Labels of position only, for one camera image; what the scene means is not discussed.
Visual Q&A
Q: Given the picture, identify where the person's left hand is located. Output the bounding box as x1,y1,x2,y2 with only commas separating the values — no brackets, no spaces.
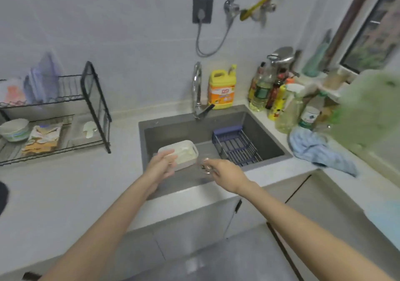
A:
143,149,179,194

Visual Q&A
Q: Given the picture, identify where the person's right hand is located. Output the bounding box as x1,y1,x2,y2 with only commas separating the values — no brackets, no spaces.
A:
201,158,252,196

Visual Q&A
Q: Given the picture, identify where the silver metal scourer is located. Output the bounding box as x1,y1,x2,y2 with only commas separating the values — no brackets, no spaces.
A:
200,158,219,175

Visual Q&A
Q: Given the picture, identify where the white plastic container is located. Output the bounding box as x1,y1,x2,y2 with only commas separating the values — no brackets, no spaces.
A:
157,140,199,171

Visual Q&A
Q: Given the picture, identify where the person's right forearm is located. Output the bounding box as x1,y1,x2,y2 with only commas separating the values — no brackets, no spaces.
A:
236,181,395,281

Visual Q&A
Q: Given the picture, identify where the person's left forearm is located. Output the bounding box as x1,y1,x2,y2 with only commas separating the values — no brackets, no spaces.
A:
37,178,157,281

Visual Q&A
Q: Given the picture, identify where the blue sink drain rack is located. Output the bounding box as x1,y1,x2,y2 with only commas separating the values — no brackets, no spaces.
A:
212,125,264,167

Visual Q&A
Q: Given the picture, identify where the grey kitchen sink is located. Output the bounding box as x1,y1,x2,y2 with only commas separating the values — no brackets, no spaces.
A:
138,104,294,201

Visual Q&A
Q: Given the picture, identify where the chrome sink faucet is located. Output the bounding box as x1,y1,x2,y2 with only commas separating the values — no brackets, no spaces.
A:
191,61,216,121

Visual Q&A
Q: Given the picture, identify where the grey cabinet door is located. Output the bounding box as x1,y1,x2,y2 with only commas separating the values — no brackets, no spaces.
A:
106,175,313,281

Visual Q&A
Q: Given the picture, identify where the yellow detergent bottle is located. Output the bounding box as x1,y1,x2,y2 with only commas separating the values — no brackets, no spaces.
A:
207,64,237,110

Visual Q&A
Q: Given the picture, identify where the small white plastic piece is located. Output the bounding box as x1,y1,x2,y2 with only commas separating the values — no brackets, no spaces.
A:
82,121,98,139

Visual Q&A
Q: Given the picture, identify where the clear cooking oil bottle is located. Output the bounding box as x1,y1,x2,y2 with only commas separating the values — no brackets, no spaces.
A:
249,61,276,113

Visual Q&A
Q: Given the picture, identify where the yellow squeeze bottle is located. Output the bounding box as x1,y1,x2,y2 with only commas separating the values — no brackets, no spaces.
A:
268,84,288,121

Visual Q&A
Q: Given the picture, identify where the dark sauce bottle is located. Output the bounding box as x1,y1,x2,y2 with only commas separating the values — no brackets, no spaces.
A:
265,73,285,110

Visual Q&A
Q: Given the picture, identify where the blue dish cloth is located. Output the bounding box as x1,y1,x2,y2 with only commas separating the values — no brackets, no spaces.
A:
288,127,359,177

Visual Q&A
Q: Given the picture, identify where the green-capped bottle with white label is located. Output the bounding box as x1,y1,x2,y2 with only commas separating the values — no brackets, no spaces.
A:
298,91,328,131

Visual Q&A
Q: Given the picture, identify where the yellow printed packet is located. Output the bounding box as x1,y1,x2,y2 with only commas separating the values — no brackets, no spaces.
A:
21,124,63,156

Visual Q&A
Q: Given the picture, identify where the stainless steel kettle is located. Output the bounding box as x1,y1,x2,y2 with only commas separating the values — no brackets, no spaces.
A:
266,46,296,69

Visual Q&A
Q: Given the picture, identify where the translucent bluish plastic bag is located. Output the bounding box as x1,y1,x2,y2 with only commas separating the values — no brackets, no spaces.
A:
24,52,64,104

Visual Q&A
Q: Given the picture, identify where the white bowl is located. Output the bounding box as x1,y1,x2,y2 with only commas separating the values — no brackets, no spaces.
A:
0,118,31,143

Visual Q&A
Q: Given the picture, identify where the green cutting board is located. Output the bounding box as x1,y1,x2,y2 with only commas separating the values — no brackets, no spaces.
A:
327,70,400,154

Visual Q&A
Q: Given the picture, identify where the black round object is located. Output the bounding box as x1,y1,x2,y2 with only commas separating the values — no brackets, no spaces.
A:
0,181,10,216

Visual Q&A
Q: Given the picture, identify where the white and orange plastic bag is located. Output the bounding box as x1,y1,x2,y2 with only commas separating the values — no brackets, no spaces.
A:
0,78,27,107

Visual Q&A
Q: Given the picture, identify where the black wire dish rack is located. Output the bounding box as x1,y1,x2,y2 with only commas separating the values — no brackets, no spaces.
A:
0,61,112,166

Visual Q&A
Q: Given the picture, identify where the grey plug with cable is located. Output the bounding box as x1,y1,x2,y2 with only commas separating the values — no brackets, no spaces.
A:
196,8,235,57

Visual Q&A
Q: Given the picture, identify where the chrome wall valve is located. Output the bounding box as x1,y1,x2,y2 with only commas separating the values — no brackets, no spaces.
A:
223,0,241,26

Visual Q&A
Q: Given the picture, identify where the black wall socket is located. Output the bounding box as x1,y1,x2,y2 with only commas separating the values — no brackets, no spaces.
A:
192,0,214,25

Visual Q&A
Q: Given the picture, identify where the small chrome wall tap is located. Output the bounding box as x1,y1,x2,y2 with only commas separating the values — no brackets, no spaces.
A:
259,2,277,27

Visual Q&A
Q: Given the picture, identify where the dark window frame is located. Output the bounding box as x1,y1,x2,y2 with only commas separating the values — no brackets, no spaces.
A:
322,0,400,74

